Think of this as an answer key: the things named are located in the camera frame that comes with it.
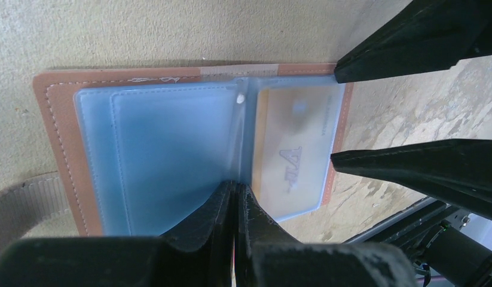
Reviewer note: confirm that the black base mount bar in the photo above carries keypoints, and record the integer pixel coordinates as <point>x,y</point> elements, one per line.
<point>407,227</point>

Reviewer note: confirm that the pink card holder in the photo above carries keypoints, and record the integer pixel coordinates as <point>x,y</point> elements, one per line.
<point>140,149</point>

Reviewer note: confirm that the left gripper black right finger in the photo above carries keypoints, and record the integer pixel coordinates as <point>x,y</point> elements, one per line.
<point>266,255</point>

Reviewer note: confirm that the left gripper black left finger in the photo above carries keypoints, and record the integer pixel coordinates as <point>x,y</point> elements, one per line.
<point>195,252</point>

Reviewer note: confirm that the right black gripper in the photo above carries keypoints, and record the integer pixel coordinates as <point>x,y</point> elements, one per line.
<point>455,171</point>

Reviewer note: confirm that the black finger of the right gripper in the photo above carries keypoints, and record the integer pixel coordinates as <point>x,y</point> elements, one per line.
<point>426,36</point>

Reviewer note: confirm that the gold card in pink holder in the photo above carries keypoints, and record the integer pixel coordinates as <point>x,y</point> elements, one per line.
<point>294,134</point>

